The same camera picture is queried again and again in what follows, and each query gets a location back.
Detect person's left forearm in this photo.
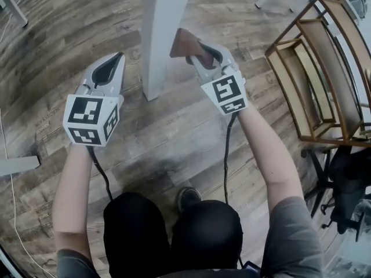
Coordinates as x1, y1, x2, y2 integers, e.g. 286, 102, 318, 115
52, 143, 93, 260

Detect black office chair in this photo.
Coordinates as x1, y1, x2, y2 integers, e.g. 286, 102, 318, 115
301, 139, 371, 243

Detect person's right black shoe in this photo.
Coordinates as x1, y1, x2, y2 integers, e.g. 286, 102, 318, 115
177, 186, 203, 214

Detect person's black trousers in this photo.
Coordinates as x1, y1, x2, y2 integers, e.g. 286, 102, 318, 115
103, 191, 244, 278

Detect person's dark grey t-shirt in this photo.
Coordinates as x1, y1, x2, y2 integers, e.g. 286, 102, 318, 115
56, 195, 324, 278

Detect person's right forearm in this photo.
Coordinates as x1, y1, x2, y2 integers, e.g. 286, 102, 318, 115
236, 105, 304, 217

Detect brown cloth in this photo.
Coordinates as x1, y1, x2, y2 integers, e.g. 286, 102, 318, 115
169, 27, 217, 69

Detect gold-framed rattan shelf cart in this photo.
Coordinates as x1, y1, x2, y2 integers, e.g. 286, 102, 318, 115
264, 0, 371, 149

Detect long white floor cable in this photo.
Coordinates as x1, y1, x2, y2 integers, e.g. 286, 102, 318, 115
0, 0, 57, 278

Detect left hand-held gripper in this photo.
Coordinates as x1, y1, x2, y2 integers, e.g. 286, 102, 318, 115
62, 52, 126, 148

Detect wooden table with white legs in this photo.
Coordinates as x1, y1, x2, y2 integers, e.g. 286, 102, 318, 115
0, 0, 195, 177

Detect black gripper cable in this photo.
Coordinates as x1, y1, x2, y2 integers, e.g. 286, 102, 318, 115
86, 146, 114, 201
223, 114, 237, 205

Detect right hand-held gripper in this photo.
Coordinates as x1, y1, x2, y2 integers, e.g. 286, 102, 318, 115
190, 41, 249, 116

